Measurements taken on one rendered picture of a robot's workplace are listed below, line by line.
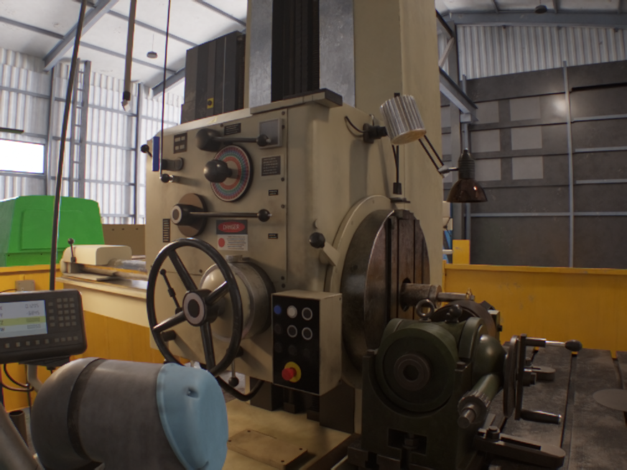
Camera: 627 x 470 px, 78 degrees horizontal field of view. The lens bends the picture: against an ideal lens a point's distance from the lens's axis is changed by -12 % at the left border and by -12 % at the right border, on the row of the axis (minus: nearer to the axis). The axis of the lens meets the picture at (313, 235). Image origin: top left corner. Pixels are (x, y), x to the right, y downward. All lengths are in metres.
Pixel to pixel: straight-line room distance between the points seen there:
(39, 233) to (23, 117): 10.34
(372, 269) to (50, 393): 0.93
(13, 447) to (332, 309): 0.76
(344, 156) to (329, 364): 0.61
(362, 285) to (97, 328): 3.06
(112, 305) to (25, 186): 12.49
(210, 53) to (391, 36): 1.11
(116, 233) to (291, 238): 8.44
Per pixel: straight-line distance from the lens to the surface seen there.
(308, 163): 1.19
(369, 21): 2.02
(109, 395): 0.48
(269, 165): 1.26
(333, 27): 2.10
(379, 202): 1.47
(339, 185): 1.29
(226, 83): 2.45
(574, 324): 3.44
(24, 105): 15.24
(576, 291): 3.40
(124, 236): 9.64
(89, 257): 2.67
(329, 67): 2.03
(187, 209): 1.42
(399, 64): 1.88
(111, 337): 4.07
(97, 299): 2.66
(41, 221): 5.05
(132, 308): 2.35
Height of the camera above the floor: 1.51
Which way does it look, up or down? 1 degrees down
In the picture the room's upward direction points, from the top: straight up
